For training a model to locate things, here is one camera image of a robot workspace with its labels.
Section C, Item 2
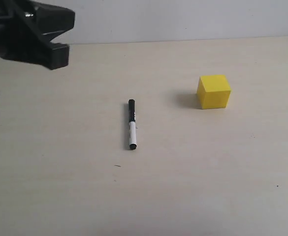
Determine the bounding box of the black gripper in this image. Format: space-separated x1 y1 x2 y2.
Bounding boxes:
0 0 75 70

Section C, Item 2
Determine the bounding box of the black and white marker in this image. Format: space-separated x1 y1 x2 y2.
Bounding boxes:
128 99 137 150

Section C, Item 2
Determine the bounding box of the yellow foam cube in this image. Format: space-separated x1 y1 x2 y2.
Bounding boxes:
196 75 231 110

